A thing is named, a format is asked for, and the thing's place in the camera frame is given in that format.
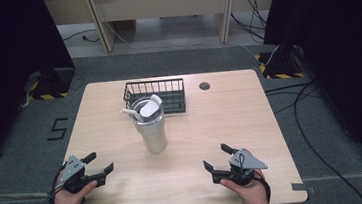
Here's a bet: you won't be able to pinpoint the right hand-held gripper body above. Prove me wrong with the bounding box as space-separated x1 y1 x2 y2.
209 146 270 189

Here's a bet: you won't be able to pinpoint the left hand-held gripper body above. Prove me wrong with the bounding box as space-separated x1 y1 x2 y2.
55 152 109 196

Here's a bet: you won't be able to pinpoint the steel tumbler with white lid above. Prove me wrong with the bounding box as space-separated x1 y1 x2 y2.
119 93 170 158

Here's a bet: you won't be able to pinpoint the black wire basket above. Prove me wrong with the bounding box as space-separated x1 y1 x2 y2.
121 77 188 119

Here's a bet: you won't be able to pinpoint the person's right hand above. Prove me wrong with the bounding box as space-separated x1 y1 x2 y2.
216 145 271 204

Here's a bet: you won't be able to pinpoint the person's left hand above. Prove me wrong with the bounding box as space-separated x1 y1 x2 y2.
50 179 100 204

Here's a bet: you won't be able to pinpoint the black tape floor mark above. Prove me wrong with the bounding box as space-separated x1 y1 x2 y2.
44 117 72 142

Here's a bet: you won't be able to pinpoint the grey tape strip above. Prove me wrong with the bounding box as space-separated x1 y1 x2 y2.
290 179 317 197

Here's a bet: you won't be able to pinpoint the round grey table grommet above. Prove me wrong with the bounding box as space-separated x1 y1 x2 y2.
198 81 212 92

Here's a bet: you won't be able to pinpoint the black stand base striped tape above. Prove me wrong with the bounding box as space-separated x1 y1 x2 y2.
253 43 307 83
22 65 79 103

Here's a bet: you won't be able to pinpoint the black curtain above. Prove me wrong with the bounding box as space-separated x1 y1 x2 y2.
259 0 362 204
0 0 85 173

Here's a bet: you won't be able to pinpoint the beige wooden desk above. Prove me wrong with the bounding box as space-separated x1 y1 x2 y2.
42 0 286 61

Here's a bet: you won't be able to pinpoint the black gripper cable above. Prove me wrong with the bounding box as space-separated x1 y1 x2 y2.
43 162 71 204

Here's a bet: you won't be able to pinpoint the black wrist strap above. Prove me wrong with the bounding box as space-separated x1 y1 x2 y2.
253 168 274 204

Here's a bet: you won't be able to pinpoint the long black floor cable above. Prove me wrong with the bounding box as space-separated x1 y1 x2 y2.
263 76 362 204

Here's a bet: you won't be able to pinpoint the white floor cable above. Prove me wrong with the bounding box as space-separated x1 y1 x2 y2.
103 4 283 83

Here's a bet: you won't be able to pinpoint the black floor cable with plug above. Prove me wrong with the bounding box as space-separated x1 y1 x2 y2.
61 27 102 47

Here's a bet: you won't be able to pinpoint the black cables from wall socket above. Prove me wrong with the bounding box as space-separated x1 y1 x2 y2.
228 0 270 44

